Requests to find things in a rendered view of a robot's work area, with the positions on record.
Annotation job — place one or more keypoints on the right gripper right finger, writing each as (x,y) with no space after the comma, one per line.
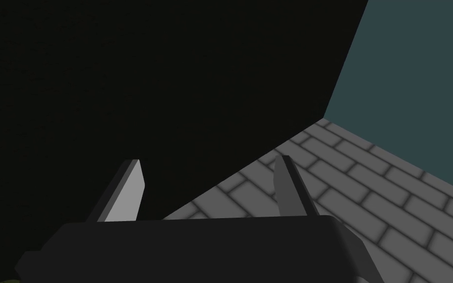
(290,192)

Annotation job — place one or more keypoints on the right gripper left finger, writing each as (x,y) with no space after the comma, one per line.
(124,196)

